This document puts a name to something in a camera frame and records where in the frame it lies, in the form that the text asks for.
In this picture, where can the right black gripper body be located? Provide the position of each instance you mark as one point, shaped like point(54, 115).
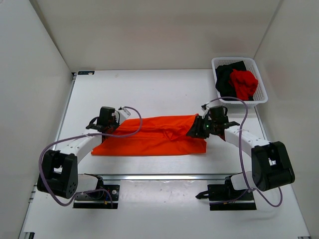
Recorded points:
point(205, 127)

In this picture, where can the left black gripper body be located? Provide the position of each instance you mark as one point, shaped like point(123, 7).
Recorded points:
point(113, 124)

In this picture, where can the orange t shirt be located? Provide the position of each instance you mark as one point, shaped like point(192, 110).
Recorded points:
point(159, 136)

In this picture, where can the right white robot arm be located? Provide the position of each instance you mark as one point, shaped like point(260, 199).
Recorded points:
point(270, 163)

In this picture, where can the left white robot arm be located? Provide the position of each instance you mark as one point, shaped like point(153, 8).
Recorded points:
point(60, 167)

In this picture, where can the red t shirt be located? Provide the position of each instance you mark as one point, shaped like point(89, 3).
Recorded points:
point(244, 83)

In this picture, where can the black t shirt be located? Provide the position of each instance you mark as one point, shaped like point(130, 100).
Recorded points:
point(223, 83)

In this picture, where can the dark label sticker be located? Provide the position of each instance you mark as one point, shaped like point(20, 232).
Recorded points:
point(86, 72)

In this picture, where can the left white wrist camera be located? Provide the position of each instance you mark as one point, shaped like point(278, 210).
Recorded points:
point(121, 115)

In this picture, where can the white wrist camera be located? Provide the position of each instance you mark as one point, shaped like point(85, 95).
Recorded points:
point(205, 109)
point(121, 115)

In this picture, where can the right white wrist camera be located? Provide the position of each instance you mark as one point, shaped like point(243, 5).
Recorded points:
point(205, 109)

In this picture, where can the aluminium rail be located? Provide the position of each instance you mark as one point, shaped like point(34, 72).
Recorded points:
point(163, 177)

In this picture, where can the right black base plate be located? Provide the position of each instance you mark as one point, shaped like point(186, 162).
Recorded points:
point(223, 197)

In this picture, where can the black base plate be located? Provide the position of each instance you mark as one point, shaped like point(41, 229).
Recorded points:
point(223, 197)
point(99, 200)

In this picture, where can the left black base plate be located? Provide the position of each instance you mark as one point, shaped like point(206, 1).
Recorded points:
point(99, 200)

